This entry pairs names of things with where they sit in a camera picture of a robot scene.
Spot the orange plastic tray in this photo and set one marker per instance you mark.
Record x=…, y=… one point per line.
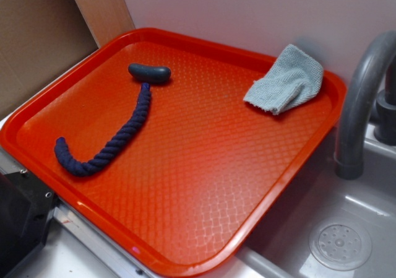
x=189, y=188

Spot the dark grey toy sausage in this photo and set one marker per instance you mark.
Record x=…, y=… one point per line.
x=150, y=74

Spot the wooden board panel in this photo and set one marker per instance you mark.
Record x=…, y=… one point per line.
x=41, y=39

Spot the light blue cloth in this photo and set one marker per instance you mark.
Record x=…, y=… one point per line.
x=294, y=79

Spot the dark grey faucet handle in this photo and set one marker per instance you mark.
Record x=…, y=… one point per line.
x=384, y=132

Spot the round sink drain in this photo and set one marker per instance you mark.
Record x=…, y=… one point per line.
x=340, y=244

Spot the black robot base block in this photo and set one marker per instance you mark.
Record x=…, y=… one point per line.
x=27, y=207

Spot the grey toy sink basin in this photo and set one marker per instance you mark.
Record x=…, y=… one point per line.
x=279, y=245

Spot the grey toy faucet spout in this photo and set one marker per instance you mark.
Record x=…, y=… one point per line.
x=360, y=104

